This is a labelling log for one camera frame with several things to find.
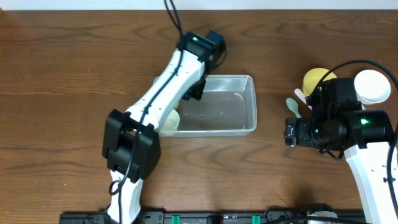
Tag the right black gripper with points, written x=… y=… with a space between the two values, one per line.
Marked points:
x=290 y=132

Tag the white plastic bowl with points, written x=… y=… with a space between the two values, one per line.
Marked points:
x=371 y=87

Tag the black mounting rail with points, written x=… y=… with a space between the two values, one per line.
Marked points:
x=298 y=215

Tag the clear plastic container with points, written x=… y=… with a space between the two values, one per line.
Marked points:
x=227 y=108

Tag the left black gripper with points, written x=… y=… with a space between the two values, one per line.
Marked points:
x=195 y=92

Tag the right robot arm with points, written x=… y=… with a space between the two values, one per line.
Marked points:
x=362 y=137

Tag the cream plastic cup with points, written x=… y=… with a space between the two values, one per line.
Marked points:
x=172 y=121

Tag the mint green plastic spoon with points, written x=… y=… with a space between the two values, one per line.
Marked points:
x=293 y=106

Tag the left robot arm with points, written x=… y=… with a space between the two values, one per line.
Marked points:
x=131 y=143

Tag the yellow plastic bowl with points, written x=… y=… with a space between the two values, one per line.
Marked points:
x=311 y=79

